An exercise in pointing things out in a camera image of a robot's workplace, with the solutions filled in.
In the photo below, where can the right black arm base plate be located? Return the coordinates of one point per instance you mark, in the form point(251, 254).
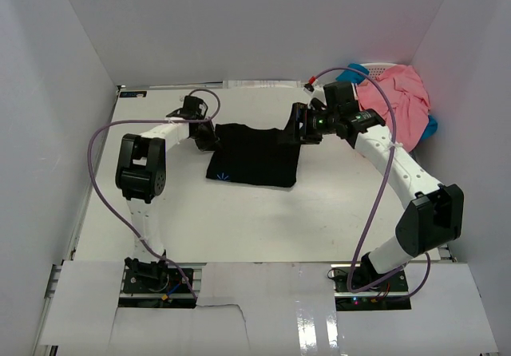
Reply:
point(390, 295)

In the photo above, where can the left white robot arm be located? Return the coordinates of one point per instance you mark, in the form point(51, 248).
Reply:
point(141, 177)

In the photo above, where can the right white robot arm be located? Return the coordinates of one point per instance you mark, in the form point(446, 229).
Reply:
point(433, 211)

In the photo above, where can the printed paper at back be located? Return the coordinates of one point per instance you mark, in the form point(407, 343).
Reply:
point(257, 84)

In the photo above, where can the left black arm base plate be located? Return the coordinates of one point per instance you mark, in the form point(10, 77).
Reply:
point(156, 285)

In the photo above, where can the black t shirt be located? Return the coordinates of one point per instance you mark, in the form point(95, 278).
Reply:
point(254, 157)

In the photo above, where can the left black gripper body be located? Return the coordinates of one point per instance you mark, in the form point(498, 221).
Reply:
point(202, 123)

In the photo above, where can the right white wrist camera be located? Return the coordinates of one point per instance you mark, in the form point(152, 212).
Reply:
point(315, 90)

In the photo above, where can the white perforated laundry basket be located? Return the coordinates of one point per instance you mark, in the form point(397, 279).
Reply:
point(377, 68)

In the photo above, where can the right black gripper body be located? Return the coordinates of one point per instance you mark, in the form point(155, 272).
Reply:
point(319, 123)

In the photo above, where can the pink t shirt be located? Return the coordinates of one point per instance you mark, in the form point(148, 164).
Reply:
point(408, 98)

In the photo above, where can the blue t shirt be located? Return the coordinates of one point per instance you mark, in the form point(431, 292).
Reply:
point(359, 77)

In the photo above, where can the black label sticker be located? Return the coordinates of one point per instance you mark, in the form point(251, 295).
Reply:
point(132, 94)

